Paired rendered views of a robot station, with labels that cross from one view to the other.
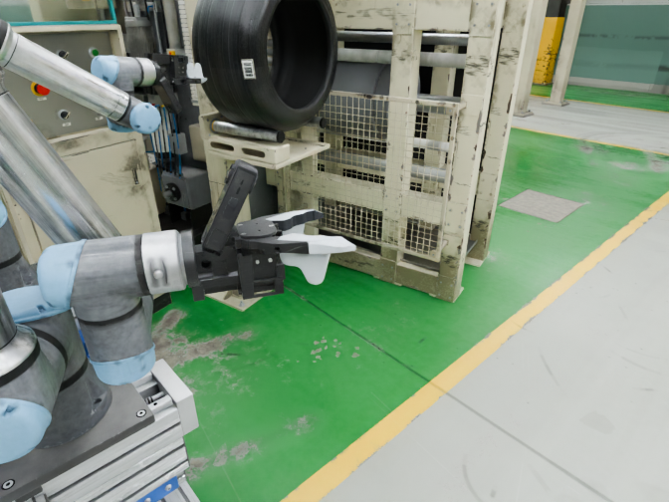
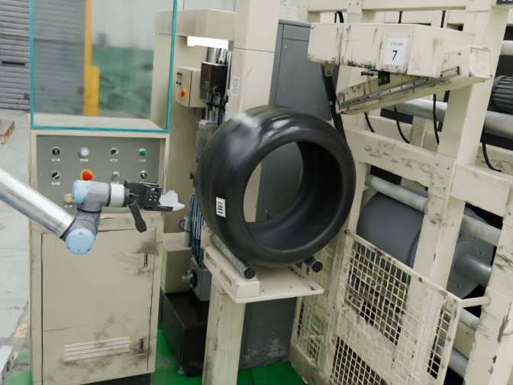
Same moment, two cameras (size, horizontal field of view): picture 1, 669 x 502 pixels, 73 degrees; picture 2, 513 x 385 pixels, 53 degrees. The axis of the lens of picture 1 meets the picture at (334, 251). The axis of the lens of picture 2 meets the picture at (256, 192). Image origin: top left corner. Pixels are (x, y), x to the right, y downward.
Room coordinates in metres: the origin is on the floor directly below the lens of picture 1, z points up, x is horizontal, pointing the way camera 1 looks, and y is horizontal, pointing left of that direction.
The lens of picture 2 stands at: (0.23, -0.65, 1.67)
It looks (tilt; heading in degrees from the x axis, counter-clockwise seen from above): 16 degrees down; 31
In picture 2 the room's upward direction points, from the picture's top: 7 degrees clockwise
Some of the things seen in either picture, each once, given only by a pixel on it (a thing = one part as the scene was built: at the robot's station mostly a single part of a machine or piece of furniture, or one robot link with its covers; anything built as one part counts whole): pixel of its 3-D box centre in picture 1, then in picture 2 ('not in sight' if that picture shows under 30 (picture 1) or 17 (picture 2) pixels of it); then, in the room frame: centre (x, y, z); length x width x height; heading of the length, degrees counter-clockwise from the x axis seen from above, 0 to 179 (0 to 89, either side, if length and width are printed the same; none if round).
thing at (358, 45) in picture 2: not in sight; (379, 49); (2.07, 0.00, 1.71); 0.61 x 0.25 x 0.15; 57
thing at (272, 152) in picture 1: (247, 147); (230, 269); (1.77, 0.35, 0.84); 0.36 x 0.09 x 0.06; 57
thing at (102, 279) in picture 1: (99, 273); not in sight; (0.46, 0.28, 1.04); 0.11 x 0.08 x 0.09; 107
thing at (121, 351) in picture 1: (120, 330); not in sight; (0.48, 0.28, 0.94); 0.11 x 0.08 x 0.11; 17
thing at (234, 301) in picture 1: (240, 288); not in sight; (2.01, 0.50, 0.02); 0.27 x 0.27 x 0.04; 57
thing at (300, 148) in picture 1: (270, 148); (261, 275); (1.89, 0.27, 0.80); 0.37 x 0.36 x 0.02; 147
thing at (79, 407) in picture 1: (54, 388); not in sight; (0.55, 0.46, 0.77); 0.15 x 0.15 x 0.10
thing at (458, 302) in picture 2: (355, 170); (356, 326); (2.04, -0.10, 0.65); 0.90 x 0.02 x 0.70; 57
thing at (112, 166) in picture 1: (66, 194); (92, 257); (1.78, 1.12, 0.63); 0.56 x 0.41 x 1.27; 147
